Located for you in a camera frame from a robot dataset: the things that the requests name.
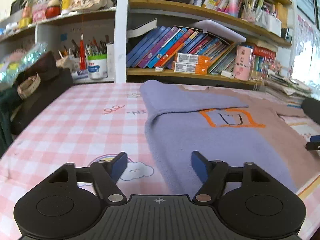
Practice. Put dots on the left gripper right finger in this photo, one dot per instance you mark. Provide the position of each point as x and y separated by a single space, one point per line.
212 175

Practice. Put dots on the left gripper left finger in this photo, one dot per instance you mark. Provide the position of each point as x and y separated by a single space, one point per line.
105 175

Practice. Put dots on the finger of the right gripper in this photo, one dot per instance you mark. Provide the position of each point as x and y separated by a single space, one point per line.
314 143

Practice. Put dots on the purple and pink sweater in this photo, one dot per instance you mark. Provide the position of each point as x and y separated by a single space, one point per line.
222 125

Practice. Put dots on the stack of magazines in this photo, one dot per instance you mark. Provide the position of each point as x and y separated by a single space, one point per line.
292 92

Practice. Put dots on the pink checkered tablecloth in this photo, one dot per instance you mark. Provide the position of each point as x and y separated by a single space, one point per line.
86 123

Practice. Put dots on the pink cartoon tumbler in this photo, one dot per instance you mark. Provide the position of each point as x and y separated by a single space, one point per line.
242 63

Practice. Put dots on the red boxed book set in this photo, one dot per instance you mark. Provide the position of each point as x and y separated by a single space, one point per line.
263 52

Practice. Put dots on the small white eraser box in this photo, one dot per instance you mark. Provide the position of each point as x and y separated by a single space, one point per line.
227 74

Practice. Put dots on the white pen holder jar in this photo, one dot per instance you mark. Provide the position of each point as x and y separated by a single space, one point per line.
97 67

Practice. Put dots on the black box on table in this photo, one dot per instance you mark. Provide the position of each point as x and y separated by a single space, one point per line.
43 96

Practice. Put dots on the lower orange white box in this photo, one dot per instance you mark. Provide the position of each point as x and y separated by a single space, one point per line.
190 68

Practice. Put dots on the orange white box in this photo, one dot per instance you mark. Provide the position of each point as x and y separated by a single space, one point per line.
192 59
190 68

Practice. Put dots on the upper orange white box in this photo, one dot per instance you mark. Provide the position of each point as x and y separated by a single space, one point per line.
192 59

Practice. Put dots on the beige wristwatch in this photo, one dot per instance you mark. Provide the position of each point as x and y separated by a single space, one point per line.
28 87

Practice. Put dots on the red hanging tassel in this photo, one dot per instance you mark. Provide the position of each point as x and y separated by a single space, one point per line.
82 56

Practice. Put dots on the pink gradient bottle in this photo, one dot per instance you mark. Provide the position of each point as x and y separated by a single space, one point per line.
233 8

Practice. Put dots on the white flat tablet box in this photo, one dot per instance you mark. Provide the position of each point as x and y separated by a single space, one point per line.
209 26

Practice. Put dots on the row of leaning books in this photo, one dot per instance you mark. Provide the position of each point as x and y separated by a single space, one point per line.
158 47

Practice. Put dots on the wooden bookshelf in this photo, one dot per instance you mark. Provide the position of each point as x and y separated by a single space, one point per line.
111 39

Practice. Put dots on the iridescent wrapped package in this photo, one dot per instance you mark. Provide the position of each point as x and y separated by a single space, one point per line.
19 61

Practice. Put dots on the red round doll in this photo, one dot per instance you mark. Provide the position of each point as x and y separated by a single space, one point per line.
53 9

